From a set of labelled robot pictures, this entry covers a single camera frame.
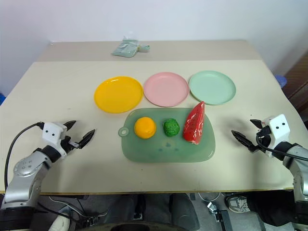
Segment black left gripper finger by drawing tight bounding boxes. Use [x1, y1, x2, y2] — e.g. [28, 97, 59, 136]
[63, 120, 77, 132]
[76, 128, 96, 149]

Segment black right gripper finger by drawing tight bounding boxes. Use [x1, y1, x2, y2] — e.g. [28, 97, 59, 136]
[250, 119, 265, 129]
[231, 129, 257, 153]

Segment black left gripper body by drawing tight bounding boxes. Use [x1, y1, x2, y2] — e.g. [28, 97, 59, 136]
[60, 135, 80, 154]

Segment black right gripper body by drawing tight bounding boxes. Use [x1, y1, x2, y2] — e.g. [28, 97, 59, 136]
[250, 128, 275, 154]

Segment yellow plate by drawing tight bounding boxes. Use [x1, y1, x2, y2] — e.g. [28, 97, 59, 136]
[93, 76, 144, 114]

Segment green plate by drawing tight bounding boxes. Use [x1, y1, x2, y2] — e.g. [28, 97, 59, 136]
[188, 70, 237, 106]

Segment orange fruit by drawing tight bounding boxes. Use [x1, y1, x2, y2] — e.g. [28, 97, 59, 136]
[134, 116, 157, 140]

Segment green toy vegetable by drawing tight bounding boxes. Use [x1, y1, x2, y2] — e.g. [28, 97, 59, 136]
[163, 118, 180, 138]

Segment pink plate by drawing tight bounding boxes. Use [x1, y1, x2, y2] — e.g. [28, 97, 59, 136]
[143, 71, 190, 108]

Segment brown wooden cabinet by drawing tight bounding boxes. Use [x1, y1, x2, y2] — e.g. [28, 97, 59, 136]
[281, 51, 308, 114]

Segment grey sneaker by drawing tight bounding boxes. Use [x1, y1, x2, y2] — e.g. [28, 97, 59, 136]
[225, 194, 252, 214]

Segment translucent green cutting board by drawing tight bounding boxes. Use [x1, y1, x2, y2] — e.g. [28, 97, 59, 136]
[117, 107, 216, 164]

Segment white shoe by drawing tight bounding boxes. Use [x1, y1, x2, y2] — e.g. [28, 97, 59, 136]
[49, 215, 76, 231]

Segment crumpled green plastic bag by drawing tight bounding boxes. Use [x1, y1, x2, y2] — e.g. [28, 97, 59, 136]
[111, 36, 151, 58]

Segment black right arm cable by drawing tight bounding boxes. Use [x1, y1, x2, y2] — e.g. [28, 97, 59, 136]
[255, 126, 308, 161]

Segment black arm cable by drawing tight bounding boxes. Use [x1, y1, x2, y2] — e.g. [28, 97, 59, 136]
[255, 126, 308, 161]
[3, 122, 45, 193]

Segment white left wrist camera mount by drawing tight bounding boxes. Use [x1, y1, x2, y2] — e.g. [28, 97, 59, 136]
[42, 122, 67, 159]

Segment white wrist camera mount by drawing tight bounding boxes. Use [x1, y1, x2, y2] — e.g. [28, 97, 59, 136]
[262, 114, 291, 158]
[42, 122, 67, 159]

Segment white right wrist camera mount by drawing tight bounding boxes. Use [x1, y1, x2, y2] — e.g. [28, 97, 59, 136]
[262, 114, 291, 158]

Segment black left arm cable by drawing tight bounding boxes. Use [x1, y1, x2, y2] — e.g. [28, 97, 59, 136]
[3, 122, 45, 193]

